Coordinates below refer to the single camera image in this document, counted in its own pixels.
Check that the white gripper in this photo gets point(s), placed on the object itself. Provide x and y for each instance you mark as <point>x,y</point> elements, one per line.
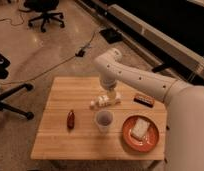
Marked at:
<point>111,94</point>

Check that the white plastic bottle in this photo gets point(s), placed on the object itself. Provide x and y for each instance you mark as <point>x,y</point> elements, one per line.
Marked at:
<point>103,101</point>

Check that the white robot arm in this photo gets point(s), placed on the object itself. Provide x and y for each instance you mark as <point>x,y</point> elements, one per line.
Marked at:
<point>184,102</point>

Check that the small brown sauce bottle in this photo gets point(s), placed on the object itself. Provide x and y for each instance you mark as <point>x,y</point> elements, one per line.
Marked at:
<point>71,120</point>

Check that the black orange snack bar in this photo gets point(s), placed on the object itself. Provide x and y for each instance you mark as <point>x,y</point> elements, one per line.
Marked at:
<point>144,100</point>

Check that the wooden table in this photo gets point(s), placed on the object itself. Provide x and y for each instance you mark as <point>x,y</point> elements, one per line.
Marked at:
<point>54,141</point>

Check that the orange plate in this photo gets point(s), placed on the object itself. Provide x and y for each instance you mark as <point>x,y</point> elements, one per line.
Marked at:
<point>148,142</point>

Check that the black floor plate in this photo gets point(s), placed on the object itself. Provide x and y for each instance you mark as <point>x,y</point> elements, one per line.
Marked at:
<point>111,35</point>

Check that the black office chair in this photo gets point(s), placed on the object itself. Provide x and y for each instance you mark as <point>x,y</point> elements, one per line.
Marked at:
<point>47,10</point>

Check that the black chair base left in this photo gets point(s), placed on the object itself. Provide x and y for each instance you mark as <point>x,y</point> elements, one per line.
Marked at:
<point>7,103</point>

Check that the long grey rail beam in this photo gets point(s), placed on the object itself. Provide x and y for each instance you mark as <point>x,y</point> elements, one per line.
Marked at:
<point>174,26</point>

